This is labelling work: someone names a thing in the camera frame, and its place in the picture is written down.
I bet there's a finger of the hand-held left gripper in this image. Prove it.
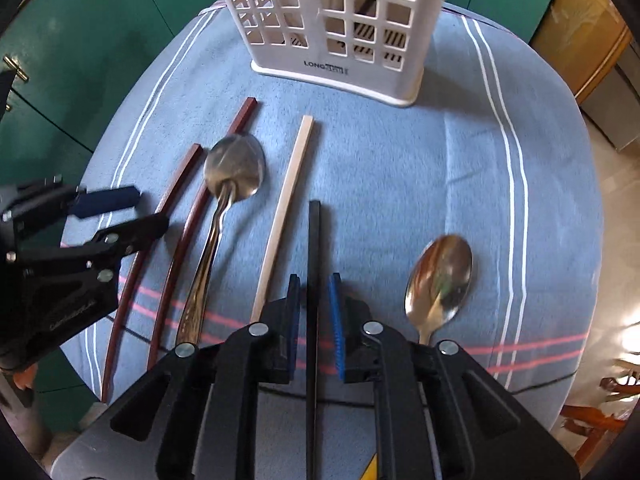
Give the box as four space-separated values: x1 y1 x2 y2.
64 185 140 219
60 213 170 281

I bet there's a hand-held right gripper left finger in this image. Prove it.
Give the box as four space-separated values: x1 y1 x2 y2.
106 272 304 480

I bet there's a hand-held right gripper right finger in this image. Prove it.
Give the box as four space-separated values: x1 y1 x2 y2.
327 272 526 480

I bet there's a dark red chopstick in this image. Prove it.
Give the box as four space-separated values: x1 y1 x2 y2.
100 143 204 404
147 97 259 372

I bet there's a black chopstick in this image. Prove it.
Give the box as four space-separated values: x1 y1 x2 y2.
305 200 322 480

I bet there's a silver spoon gold handle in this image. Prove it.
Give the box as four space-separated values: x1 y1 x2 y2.
403 233 474 347

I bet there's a silver spoon patterned handle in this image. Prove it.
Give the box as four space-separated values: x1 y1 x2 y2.
175 134 266 350

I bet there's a white chopstick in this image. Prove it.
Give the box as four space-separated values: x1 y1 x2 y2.
248 114 317 324

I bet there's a white plastic utensil holder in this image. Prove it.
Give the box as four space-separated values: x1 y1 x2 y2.
204 0 459 109

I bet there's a person's left hand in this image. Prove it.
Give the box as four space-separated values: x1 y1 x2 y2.
12 362 37 392

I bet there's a blue striped tablecloth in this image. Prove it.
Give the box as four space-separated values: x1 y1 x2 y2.
59 0 607 438

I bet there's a wooden chair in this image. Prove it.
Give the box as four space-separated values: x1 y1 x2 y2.
556 355 640 467

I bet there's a metal cabinet handle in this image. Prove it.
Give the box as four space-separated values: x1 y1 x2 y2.
3 55 30 83

